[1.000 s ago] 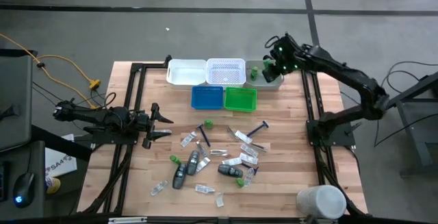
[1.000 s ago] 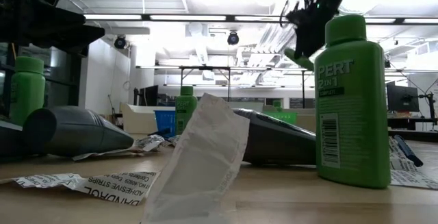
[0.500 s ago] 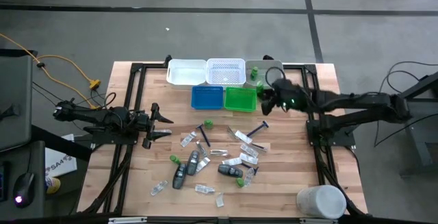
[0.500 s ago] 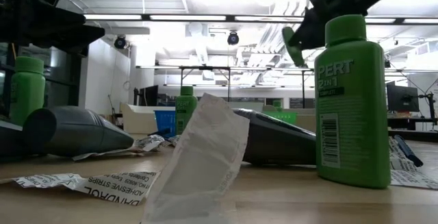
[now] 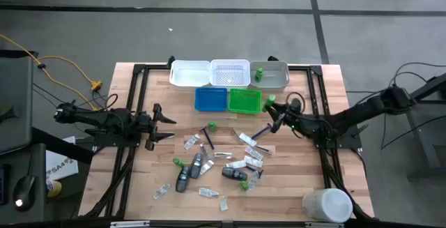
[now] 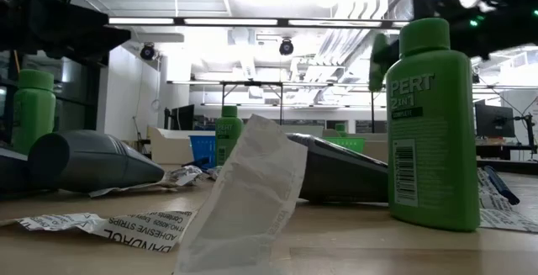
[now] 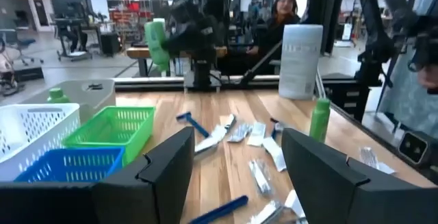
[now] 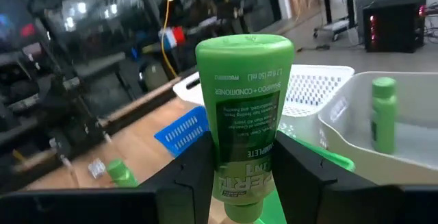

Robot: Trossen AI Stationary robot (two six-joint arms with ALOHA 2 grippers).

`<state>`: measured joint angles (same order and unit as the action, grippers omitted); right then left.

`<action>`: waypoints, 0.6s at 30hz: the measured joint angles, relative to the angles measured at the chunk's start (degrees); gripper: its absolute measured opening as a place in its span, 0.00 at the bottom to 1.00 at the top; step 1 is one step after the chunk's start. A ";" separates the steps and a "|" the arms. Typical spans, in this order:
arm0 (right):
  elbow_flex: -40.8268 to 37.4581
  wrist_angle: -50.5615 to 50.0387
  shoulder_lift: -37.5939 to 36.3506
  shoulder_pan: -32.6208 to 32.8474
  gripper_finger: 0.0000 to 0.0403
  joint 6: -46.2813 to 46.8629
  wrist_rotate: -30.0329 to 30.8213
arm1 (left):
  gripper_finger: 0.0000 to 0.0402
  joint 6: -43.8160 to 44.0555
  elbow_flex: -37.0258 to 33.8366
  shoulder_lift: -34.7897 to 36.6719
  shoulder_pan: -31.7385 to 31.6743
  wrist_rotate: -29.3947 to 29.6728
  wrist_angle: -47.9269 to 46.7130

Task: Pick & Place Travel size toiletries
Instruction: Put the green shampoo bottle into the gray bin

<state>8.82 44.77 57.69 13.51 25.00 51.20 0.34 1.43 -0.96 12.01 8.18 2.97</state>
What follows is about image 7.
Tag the blue perforated plastic basket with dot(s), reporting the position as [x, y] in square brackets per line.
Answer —
[85, 151]

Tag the wheeled cart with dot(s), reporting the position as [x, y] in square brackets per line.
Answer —
[7, 76]

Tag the person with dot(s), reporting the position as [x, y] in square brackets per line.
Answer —
[410, 107]
[277, 28]

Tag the black table-level camera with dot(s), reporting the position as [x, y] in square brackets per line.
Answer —
[413, 147]

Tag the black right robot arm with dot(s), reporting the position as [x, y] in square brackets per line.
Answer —
[203, 73]

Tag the black handheld device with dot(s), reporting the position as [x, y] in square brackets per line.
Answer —
[424, 46]

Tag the black articulated stand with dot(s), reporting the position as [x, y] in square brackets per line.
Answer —
[373, 46]

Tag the white cylindrical wipes canister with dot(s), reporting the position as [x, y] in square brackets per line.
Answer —
[300, 63]

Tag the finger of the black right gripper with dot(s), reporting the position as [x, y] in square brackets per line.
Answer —
[169, 46]

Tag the black workstation desk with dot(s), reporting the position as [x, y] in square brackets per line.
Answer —
[70, 22]

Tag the white perforated plastic basket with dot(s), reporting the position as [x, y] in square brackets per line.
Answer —
[8, 169]

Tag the person's hand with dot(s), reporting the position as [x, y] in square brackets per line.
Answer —
[429, 78]

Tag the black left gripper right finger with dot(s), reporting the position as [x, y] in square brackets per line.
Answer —
[342, 196]

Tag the blue office chair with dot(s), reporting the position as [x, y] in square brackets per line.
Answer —
[20, 42]

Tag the black box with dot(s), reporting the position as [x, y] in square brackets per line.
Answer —
[109, 44]

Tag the red storage shelf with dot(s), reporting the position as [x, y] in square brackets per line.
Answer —
[131, 15]

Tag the grey solid plastic bin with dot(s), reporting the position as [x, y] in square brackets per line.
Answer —
[96, 97]

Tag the green perforated plastic basket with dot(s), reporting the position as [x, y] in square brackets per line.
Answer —
[99, 144]

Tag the wooden bench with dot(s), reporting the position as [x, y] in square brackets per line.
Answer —
[143, 52]

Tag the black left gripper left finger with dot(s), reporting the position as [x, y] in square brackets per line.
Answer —
[154, 196]

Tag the black drawer cabinet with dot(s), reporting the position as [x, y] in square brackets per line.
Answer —
[342, 97]

